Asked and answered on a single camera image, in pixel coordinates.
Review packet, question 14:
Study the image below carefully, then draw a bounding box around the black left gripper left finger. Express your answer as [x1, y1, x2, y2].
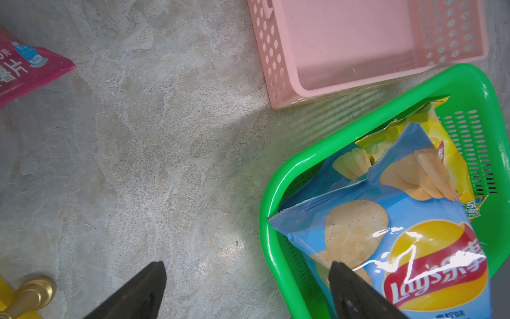
[86, 261, 167, 319]

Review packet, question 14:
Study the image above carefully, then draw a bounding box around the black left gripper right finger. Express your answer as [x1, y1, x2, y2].
[329, 262, 408, 319]

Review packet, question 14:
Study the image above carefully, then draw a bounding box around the light blue chips bag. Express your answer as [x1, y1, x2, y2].
[269, 123, 491, 318]

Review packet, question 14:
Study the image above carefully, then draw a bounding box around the yellow chips bag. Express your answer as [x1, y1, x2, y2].
[356, 96, 485, 221]

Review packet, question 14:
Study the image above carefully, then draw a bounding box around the green plastic basket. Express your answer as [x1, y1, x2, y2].
[259, 64, 509, 318]

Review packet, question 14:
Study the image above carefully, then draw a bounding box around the pink plastic basket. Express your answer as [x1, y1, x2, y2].
[248, 0, 489, 110]

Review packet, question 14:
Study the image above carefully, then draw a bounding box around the dark blue chips bag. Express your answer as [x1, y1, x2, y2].
[279, 143, 372, 211]

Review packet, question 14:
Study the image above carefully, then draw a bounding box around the magenta chips bag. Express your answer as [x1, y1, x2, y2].
[1, 27, 76, 106]

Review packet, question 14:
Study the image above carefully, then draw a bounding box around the brass knob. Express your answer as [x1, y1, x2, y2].
[1, 276, 57, 318]

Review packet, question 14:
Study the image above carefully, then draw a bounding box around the yellow plastic triangle frame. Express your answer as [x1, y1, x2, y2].
[0, 277, 41, 319]

